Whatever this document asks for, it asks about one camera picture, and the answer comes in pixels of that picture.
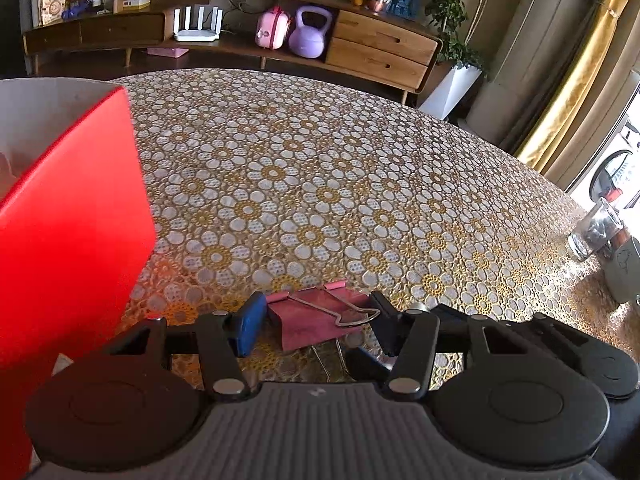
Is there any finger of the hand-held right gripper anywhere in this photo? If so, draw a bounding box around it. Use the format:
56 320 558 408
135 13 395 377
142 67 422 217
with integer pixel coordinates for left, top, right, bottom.
345 345 401 383
430 303 483 329

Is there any yellow curtain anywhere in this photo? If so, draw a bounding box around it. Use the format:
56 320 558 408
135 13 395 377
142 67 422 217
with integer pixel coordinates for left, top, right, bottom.
515 0 640 173

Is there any white router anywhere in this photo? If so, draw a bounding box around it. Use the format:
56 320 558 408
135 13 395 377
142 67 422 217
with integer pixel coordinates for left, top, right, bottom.
174 5 222 42

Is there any white standing air conditioner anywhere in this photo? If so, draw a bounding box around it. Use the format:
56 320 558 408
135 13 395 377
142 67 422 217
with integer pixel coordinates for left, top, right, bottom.
465 0 616 146

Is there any wooden tv cabinet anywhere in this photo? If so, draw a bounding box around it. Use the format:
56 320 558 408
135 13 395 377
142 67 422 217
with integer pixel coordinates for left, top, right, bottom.
22 0 443 103

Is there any white washing machine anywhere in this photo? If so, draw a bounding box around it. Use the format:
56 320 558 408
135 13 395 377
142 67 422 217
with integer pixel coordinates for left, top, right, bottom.
570 115 640 221

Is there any pink toy suitcase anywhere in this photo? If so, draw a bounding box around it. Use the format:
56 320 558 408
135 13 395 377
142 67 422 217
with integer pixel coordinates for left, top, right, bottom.
255 6 292 51

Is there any white snack bag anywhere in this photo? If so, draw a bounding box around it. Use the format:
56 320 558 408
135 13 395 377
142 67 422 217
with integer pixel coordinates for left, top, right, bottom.
39 0 67 27

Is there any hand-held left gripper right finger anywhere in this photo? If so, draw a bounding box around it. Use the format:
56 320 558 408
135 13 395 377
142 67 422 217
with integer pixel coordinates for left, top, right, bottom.
369 290 576 403

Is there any clear drinking glass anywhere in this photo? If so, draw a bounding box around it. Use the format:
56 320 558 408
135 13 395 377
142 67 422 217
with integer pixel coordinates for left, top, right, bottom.
567 197 626 262

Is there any red cardboard box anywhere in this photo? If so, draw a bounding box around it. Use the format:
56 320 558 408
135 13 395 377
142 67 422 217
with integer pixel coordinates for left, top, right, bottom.
0 77 157 480

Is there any pale green mug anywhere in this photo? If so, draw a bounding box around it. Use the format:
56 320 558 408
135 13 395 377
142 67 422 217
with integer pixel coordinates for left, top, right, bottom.
602 237 640 305

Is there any purple kettlebell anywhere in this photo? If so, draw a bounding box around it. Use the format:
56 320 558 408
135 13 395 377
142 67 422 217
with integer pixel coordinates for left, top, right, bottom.
288 6 333 58

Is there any black water dispenser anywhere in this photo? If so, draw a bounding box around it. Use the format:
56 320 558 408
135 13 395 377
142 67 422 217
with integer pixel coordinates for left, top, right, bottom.
0 0 31 78

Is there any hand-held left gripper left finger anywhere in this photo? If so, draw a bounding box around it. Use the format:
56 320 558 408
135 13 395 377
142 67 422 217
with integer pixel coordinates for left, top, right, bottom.
105 291 268 403

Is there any potted tree white planter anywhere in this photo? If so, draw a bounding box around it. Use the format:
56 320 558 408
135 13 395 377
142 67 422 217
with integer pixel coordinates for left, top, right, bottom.
417 0 526 121

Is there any pink binder clip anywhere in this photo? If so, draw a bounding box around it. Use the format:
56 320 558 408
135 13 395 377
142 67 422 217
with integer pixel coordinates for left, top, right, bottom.
266 282 382 381

